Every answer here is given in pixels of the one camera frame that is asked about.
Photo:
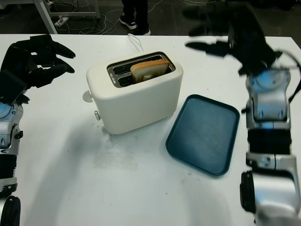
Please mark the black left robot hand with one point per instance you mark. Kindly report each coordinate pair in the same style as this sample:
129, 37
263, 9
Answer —
18, 58

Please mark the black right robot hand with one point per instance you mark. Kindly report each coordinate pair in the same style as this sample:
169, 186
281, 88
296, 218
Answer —
249, 51

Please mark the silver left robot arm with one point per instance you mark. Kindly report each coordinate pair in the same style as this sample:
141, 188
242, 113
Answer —
8, 131

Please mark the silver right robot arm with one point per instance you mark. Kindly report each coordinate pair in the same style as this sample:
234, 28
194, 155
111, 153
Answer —
270, 108

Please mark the translucent white toaster lever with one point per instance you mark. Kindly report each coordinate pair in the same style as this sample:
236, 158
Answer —
87, 96

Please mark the silver toaster dial knob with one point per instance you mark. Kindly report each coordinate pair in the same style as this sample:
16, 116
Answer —
97, 115

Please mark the toast slice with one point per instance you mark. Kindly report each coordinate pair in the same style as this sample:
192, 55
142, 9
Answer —
148, 70

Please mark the cream white toaster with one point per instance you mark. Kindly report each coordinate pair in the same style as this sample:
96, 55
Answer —
141, 103

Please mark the white power strip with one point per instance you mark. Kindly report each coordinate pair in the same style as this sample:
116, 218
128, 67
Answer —
62, 21

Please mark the dark teal plastic tray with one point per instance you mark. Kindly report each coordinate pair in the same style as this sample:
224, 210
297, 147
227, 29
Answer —
202, 134

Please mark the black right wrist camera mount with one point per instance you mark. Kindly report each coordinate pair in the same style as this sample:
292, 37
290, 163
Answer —
249, 28

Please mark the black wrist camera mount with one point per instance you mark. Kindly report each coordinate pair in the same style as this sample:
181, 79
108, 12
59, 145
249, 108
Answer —
249, 28
10, 86

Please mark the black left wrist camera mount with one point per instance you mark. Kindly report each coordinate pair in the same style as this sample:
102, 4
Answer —
10, 86

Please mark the white metal frame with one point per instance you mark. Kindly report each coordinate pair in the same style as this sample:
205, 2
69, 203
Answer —
44, 11

